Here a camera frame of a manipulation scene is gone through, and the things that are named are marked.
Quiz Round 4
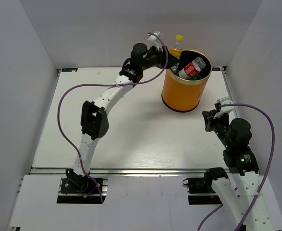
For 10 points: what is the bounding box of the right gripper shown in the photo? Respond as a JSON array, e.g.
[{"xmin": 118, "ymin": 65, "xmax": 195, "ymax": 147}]
[{"xmin": 202, "ymin": 109, "xmax": 233, "ymax": 148}]

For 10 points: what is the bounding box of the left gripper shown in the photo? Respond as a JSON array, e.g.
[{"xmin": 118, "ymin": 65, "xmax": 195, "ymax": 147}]
[{"xmin": 140, "ymin": 43, "xmax": 180, "ymax": 71}]

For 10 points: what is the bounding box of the yellow cap small bottle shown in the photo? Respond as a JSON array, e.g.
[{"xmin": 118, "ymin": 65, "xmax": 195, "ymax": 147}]
[{"xmin": 169, "ymin": 35, "xmax": 184, "ymax": 58}]

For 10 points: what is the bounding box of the red label clear bottle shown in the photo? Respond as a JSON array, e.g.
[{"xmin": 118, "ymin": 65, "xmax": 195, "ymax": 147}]
[{"xmin": 178, "ymin": 57, "xmax": 206, "ymax": 80}]

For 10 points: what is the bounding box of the clear unlabelled bottle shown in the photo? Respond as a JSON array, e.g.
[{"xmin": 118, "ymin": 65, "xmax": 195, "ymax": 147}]
[{"xmin": 171, "ymin": 68, "xmax": 178, "ymax": 75}]

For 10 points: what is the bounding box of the green soda bottle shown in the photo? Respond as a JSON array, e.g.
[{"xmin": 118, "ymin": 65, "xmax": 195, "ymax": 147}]
[{"xmin": 193, "ymin": 74, "xmax": 201, "ymax": 81}]

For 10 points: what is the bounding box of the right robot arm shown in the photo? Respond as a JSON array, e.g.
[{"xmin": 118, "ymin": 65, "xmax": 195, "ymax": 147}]
[{"xmin": 202, "ymin": 110, "xmax": 275, "ymax": 231}]

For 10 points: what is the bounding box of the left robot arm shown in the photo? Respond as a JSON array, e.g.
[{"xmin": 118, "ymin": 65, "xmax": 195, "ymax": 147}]
[{"xmin": 65, "ymin": 43, "xmax": 179, "ymax": 192}]

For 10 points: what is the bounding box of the orange cylindrical bin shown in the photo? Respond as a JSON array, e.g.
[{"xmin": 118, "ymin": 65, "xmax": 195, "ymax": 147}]
[{"xmin": 161, "ymin": 50, "xmax": 212, "ymax": 113}]

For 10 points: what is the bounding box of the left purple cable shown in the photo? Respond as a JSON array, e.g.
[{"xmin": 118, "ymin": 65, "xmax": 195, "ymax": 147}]
[{"xmin": 57, "ymin": 32, "xmax": 170, "ymax": 204}]

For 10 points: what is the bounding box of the purple cable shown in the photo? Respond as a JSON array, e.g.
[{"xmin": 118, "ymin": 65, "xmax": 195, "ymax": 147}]
[
  {"xmin": 57, "ymin": 32, "xmax": 170, "ymax": 204},
  {"xmin": 197, "ymin": 103, "xmax": 275, "ymax": 231}
]

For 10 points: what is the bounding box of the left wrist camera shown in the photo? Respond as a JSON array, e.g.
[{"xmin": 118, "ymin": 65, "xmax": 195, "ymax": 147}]
[{"xmin": 147, "ymin": 31, "xmax": 163, "ymax": 51}]

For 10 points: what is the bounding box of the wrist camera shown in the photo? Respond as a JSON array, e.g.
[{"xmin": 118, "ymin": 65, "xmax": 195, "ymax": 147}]
[
  {"xmin": 147, "ymin": 31, "xmax": 163, "ymax": 51},
  {"xmin": 214, "ymin": 96, "xmax": 234, "ymax": 119}
]

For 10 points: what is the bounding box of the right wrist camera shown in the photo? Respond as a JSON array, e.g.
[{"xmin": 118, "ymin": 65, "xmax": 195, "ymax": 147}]
[{"xmin": 214, "ymin": 96, "xmax": 234, "ymax": 119}]

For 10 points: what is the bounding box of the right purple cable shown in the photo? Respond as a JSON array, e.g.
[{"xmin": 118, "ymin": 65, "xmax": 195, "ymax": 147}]
[{"xmin": 197, "ymin": 103, "xmax": 275, "ymax": 231}]

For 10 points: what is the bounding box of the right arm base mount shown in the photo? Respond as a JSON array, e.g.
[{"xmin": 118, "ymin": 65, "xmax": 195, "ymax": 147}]
[{"xmin": 182, "ymin": 167, "xmax": 228, "ymax": 205}]

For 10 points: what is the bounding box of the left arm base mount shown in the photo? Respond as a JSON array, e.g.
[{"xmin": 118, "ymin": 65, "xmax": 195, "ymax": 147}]
[{"xmin": 57, "ymin": 178, "xmax": 108, "ymax": 205}]

